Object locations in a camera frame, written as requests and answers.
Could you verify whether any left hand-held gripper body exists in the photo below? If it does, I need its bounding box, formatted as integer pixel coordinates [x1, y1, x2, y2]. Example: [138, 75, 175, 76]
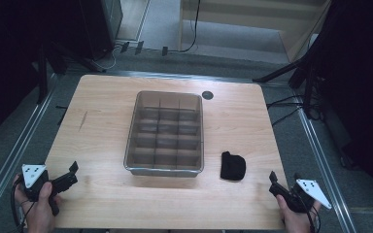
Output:
[20, 163, 61, 217]

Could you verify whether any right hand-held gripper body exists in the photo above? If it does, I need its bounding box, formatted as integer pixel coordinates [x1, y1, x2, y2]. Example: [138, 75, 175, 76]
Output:
[280, 178, 333, 215]

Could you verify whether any black sock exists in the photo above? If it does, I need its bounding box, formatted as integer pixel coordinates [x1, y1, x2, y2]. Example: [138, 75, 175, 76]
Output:
[220, 150, 248, 182]

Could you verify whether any clear divided storage box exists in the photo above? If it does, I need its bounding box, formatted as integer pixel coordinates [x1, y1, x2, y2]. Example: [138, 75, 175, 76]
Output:
[122, 89, 206, 179]

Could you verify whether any person's right hand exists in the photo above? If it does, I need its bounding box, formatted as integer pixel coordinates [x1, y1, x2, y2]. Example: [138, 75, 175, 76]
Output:
[275, 193, 322, 233]

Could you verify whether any person's left hand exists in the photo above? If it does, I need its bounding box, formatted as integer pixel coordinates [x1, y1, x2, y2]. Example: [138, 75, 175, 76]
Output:
[12, 174, 62, 233]

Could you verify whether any black metal stand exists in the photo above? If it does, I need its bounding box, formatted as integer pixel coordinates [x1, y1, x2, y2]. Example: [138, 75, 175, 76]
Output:
[36, 40, 109, 105]
[252, 56, 328, 121]

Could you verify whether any black curtain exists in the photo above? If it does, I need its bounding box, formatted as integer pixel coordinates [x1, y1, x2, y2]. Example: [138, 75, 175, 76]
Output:
[0, 0, 82, 149]
[304, 0, 373, 212]

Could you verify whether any dark cabinet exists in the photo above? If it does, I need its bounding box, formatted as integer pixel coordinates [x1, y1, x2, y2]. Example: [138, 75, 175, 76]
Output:
[77, 0, 124, 62]

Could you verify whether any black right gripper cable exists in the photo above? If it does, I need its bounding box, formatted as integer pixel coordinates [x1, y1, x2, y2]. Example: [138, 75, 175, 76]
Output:
[290, 187, 322, 233]

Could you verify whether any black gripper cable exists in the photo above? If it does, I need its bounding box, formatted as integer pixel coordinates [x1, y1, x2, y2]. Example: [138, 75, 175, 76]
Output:
[290, 187, 322, 233]
[10, 181, 37, 233]

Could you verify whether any metal floor rail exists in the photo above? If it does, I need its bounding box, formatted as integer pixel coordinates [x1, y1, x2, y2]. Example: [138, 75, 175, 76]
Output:
[294, 105, 358, 233]
[50, 69, 305, 85]
[0, 73, 60, 221]

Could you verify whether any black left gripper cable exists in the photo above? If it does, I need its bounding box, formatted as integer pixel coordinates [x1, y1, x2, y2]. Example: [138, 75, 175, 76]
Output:
[10, 181, 37, 233]

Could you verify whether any black floor cable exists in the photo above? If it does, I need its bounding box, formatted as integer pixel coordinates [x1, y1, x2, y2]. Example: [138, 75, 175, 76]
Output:
[271, 106, 305, 128]
[265, 94, 305, 110]

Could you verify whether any white floor cable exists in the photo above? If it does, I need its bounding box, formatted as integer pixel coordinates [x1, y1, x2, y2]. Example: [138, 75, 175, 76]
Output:
[91, 44, 124, 72]

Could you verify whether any black hanging cable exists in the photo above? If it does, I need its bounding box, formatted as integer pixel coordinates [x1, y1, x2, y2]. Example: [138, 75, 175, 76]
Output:
[168, 0, 202, 54]

